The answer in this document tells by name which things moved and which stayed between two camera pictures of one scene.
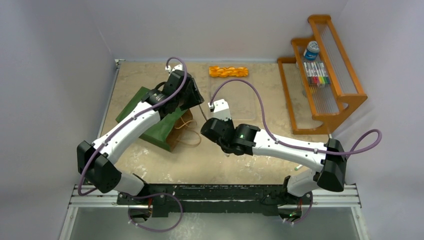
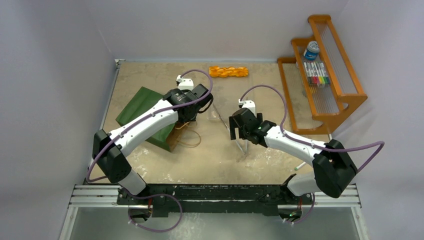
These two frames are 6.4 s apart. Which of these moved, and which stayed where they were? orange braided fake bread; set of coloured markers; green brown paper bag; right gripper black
Moved: right gripper black
Stayed: set of coloured markers; green brown paper bag; orange braided fake bread
